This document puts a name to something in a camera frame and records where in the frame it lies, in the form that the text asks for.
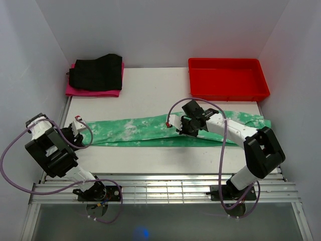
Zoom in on green tie-dye trousers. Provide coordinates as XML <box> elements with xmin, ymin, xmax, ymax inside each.
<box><xmin>81</xmin><ymin>109</ymin><xmax>272</xmax><ymax>148</ymax></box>

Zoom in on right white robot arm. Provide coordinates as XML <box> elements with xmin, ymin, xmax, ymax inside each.
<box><xmin>178</xmin><ymin>100</ymin><xmax>285</xmax><ymax>200</ymax></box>

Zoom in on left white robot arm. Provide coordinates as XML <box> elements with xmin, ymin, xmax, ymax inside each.
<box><xmin>25</xmin><ymin>113</ymin><xmax>107</xmax><ymax>201</ymax></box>

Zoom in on pink folded trousers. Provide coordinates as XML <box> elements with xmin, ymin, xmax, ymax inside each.
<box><xmin>65</xmin><ymin>63</ymin><xmax>124</xmax><ymax>97</ymax></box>

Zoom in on black folded trousers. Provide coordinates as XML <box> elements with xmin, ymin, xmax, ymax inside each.
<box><xmin>69</xmin><ymin>54</ymin><xmax>123</xmax><ymax>91</ymax></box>

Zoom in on red plastic tray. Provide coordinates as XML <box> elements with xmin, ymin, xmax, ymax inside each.
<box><xmin>188</xmin><ymin>58</ymin><xmax>270</xmax><ymax>102</ymax></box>

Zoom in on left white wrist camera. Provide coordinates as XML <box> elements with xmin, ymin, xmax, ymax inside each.
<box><xmin>71</xmin><ymin>115</ymin><xmax>87</xmax><ymax>137</ymax></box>

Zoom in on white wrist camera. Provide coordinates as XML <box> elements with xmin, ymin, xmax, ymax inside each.
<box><xmin>71</xmin><ymin>115</ymin><xmax>87</xmax><ymax>137</ymax></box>
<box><xmin>166</xmin><ymin>114</ymin><xmax>183</xmax><ymax>131</ymax></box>

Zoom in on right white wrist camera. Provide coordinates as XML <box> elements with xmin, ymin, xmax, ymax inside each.
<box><xmin>166</xmin><ymin>114</ymin><xmax>183</xmax><ymax>131</ymax></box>

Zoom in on aluminium rail frame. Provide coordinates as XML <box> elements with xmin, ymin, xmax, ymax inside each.
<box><xmin>21</xmin><ymin>97</ymin><xmax>314</xmax><ymax>241</ymax></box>

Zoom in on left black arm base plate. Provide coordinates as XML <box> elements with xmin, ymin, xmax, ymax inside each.
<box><xmin>77</xmin><ymin>185</ymin><xmax>120</xmax><ymax>202</ymax></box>

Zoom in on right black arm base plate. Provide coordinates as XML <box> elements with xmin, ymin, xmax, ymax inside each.
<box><xmin>206</xmin><ymin>185</ymin><xmax>257</xmax><ymax>201</ymax></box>

